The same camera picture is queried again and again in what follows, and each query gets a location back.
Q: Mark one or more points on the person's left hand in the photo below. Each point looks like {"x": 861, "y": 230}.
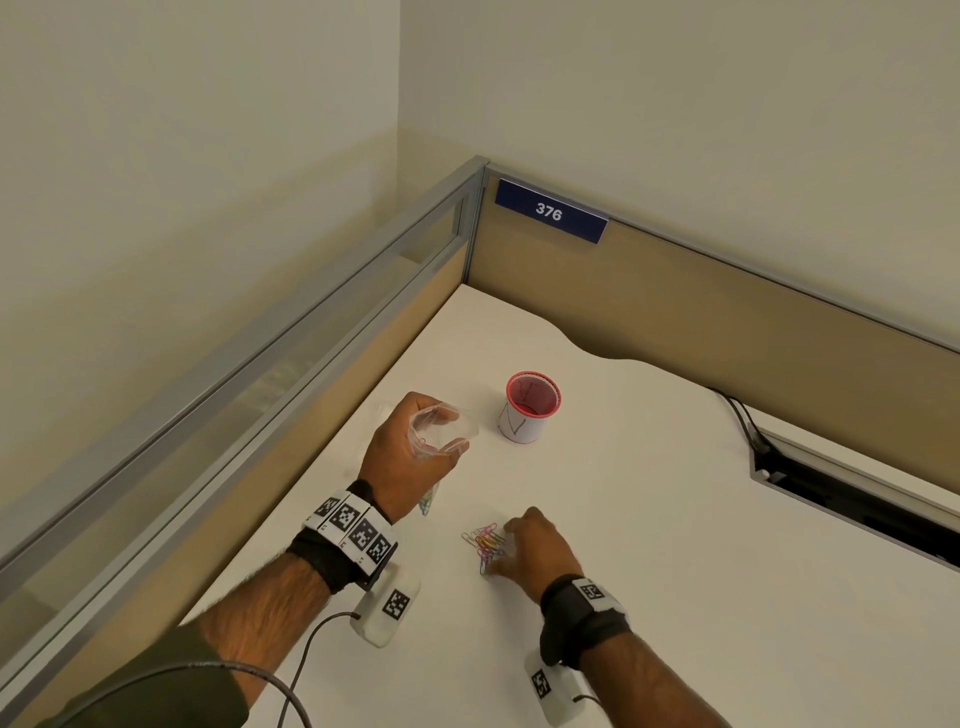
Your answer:
{"x": 390, "y": 457}

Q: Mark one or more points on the person's right hand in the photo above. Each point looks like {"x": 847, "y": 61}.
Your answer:
{"x": 544, "y": 555}

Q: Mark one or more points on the pile of colourful paper clips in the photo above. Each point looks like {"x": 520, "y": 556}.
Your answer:
{"x": 487, "y": 544}

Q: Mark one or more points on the bundle of colourful paper clips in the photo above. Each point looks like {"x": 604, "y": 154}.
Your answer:
{"x": 427, "y": 502}

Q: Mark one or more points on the clear zip plastic bag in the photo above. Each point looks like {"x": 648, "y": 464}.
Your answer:
{"x": 450, "y": 431}

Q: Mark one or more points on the white paper cup red rim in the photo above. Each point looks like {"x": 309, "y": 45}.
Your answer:
{"x": 529, "y": 409}

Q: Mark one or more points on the person's right forearm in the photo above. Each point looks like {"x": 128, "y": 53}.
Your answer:
{"x": 645, "y": 682}

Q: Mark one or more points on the person's left forearm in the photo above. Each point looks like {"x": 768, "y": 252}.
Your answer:
{"x": 262, "y": 615}

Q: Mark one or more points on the black wristband with marker tags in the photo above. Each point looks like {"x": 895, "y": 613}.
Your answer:
{"x": 345, "y": 532}

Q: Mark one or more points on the glass topped desk partition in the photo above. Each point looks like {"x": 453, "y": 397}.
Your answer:
{"x": 367, "y": 345}

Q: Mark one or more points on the white marker cube on wrist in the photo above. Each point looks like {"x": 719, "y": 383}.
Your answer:
{"x": 386, "y": 604}

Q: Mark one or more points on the blue number sign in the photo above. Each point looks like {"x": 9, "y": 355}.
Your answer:
{"x": 550, "y": 211}

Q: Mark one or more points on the beige desk partition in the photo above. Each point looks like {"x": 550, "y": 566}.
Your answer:
{"x": 690, "y": 300}

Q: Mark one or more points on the olive green shirt sleeve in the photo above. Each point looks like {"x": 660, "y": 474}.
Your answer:
{"x": 150, "y": 682}

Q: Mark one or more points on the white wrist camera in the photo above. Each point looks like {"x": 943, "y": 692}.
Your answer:
{"x": 551, "y": 690}

